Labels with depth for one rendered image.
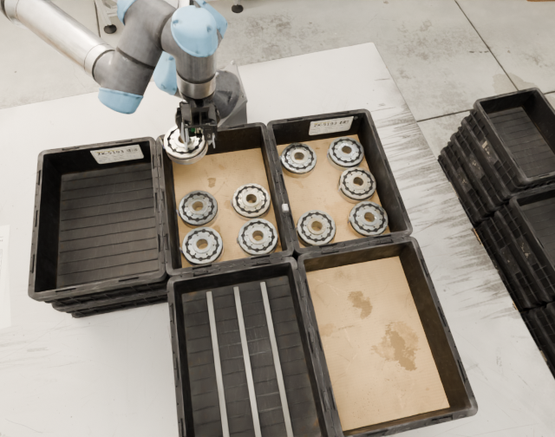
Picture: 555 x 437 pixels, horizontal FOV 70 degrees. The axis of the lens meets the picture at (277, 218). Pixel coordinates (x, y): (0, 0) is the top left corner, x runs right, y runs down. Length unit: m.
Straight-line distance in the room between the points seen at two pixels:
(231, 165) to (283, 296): 0.41
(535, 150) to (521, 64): 1.24
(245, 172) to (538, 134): 1.32
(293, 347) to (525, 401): 0.63
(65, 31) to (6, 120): 0.77
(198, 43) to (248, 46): 2.02
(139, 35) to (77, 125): 0.78
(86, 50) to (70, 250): 0.51
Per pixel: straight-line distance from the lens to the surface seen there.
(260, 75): 1.57
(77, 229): 1.17
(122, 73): 0.82
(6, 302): 1.33
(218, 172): 1.16
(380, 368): 1.02
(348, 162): 1.16
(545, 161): 1.96
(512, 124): 2.00
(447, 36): 3.08
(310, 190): 1.13
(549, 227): 1.95
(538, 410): 1.32
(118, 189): 1.19
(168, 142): 1.02
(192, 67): 0.77
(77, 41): 0.91
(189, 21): 0.74
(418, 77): 2.74
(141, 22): 0.80
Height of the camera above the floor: 1.81
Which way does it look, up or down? 65 degrees down
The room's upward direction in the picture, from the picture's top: 5 degrees clockwise
